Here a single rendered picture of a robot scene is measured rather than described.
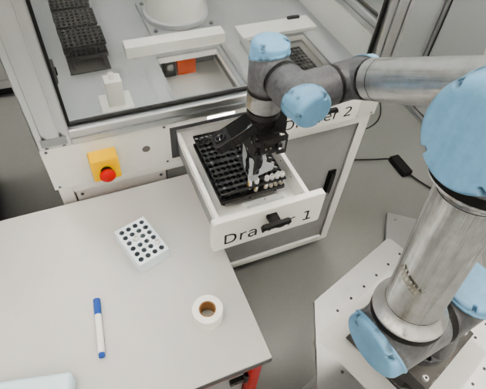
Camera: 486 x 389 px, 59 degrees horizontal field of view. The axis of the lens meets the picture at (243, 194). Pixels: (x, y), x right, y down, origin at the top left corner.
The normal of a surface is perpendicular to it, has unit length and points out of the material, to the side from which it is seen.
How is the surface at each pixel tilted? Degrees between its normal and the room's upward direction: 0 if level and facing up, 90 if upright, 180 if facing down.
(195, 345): 0
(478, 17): 90
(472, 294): 9
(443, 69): 57
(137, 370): 0
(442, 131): 82
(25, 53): 90
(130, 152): 90
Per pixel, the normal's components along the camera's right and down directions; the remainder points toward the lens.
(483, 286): 0.21, -0.65
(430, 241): -0.88, 0.32
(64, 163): 0.38, 0.72
